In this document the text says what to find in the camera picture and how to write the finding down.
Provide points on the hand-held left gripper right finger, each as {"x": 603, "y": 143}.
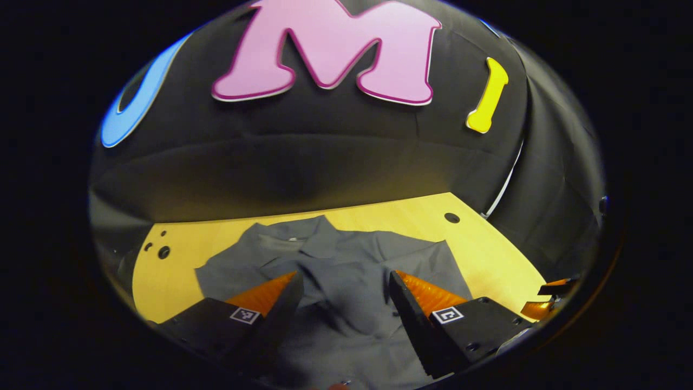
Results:
{"x": 414, "y": 330}

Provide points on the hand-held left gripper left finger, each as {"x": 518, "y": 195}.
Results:
{"x": 279, "y": 325}

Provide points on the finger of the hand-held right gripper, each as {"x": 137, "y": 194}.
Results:
{"x": 538, "y": 310}
{"x": 560, "y": 288}

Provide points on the thin white pole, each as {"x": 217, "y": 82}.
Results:
{"x": 506, "y": 181}

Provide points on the black backdrop cloth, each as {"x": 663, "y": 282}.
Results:
{"x": 303, "y": 168}

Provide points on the grey button-up shirt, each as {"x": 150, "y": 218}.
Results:
{"x": 346, "y": 303}

